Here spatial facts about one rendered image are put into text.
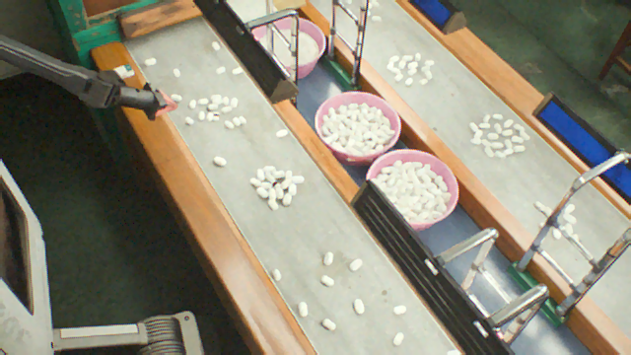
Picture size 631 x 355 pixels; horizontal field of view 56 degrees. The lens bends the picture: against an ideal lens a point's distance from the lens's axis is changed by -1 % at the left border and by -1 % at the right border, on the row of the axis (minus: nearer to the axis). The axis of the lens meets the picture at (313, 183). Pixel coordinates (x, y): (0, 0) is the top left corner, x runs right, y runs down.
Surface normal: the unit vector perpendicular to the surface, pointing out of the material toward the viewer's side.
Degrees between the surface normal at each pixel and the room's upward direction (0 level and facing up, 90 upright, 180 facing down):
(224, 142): 0
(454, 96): 0
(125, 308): 0
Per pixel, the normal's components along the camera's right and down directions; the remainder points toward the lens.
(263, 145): 0.04, -0.59
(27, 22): 0.48, 0.72
